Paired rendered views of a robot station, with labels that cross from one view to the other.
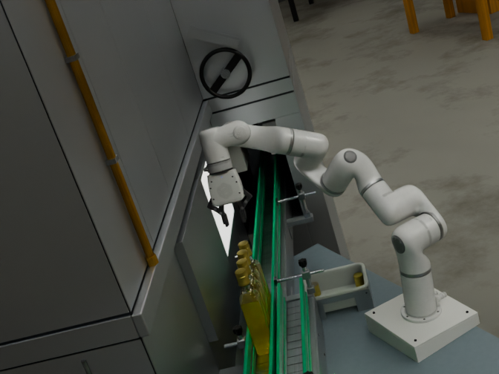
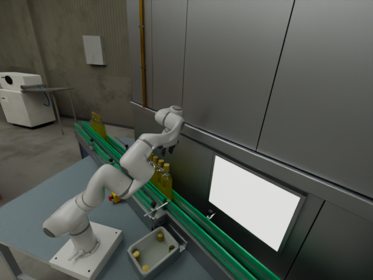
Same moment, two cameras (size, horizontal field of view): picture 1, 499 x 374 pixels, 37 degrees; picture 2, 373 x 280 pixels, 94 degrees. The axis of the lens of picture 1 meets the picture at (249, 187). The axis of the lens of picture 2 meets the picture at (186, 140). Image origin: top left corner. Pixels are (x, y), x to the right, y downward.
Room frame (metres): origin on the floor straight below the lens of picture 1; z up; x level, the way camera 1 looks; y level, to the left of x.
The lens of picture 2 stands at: (2.76, -0.59, 1.74)
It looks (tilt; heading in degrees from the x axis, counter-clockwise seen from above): 24 degrees down; 126
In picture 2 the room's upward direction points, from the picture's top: 4 degrees clockwise
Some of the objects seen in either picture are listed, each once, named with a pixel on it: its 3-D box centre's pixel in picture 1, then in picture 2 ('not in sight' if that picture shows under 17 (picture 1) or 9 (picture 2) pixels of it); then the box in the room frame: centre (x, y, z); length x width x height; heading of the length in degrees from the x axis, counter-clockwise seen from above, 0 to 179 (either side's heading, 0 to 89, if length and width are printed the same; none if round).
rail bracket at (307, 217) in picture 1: (299, 209); not in sight; (2.83, -0.17, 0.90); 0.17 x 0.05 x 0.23; 81
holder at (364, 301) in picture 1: (330, 294); (158, 250); (2.30, -0.15, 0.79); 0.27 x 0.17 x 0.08; 81
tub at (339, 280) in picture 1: (337, 290); (154, 252); (2.30, -0.18, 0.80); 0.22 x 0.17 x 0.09; 81
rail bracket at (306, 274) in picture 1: (299, 277); (157, 209); (2.20, -0.07, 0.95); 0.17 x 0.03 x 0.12; 81
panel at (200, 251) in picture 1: (209, 225); (208, 175); (2.38, 0.17, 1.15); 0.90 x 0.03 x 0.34; 171
